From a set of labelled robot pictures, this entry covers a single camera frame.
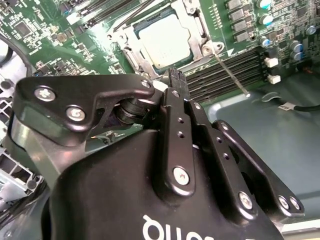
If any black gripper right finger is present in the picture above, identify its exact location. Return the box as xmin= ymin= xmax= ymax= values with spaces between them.
xmin=177 ymin=68 xmax=306 ymax=225

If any metal locking lever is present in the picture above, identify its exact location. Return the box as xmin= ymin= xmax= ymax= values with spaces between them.
xmin=112 ymin=0 xmax=161 ymax=33
xmin=216 ymin=55 xmax=251 ymax=98

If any silver CPU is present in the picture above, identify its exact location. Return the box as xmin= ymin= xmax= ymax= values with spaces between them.
xmin=138 ymin=12 xmax=195 ymax=69

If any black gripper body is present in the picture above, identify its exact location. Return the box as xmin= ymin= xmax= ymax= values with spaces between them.
xmin=41 ymin=129 xmax=287 ymax=240

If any metal socket cover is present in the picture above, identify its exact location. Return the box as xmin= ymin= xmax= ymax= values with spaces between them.
xmin=122 ymin=0 xmax=214 ymax=76

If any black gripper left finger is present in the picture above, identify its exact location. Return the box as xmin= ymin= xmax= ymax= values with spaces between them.
xmin=9 ymin=67 xmax=196 ymax=200

